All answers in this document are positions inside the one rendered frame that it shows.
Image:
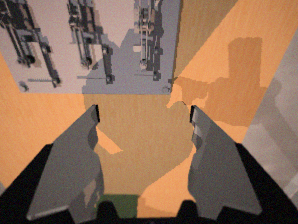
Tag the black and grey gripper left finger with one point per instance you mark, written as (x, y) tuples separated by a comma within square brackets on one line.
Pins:
[(62, 183)]

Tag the toggle clamp with red handle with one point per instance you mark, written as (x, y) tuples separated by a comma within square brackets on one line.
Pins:
[(20, 19)]

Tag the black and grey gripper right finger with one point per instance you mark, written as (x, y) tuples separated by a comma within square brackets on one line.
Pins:
[(227, 182)]

